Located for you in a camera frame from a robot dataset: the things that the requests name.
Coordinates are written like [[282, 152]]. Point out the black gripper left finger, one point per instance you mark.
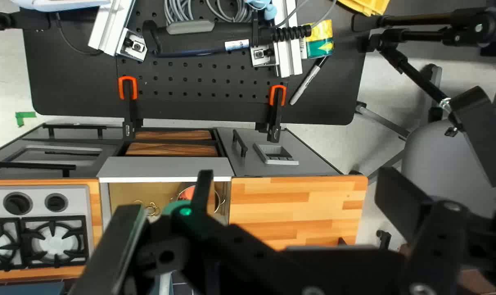
[[122, 247]]

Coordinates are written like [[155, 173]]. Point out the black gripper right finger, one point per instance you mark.
[[438, 247]]

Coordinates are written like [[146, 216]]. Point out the pink soft toy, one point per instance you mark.
[[186, 191]]

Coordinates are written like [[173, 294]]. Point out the wooden butcher block counter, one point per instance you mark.
[[297, 207]]

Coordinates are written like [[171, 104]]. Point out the black burner grate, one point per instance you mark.
[[55, 219], [4, 222]]

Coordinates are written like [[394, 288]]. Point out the black stove knob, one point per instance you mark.
[[56, 202], [17, 202]]

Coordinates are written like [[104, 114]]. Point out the toy kitchen stove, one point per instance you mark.
[[40, 276]]

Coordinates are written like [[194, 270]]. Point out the white toy sink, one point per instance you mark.
[[166, 170]]

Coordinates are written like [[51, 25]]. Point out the grey toy stove plate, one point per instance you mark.
[[38, 204]]

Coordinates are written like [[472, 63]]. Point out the black flat panel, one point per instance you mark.
[[482, 132]]

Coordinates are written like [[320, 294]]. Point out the open white drawer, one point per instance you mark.
[[307, 165]]

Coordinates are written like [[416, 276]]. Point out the green tape piece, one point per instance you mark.
[[25, 117]]

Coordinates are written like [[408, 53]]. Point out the black pegboard table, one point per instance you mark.
[[204, 83]]

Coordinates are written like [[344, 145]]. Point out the silver marker pen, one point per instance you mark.
[[307, 83]]

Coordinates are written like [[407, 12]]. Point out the white aluminium extrusion piece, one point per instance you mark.
[[289, 50], [110, 27]]

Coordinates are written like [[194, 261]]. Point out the grey flat bar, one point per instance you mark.
[[191, 27]]

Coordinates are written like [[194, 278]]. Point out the yellow green tape label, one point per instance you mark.
[[322, 42]]

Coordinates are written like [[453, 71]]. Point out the yellow cloth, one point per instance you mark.
[[367, 6]]

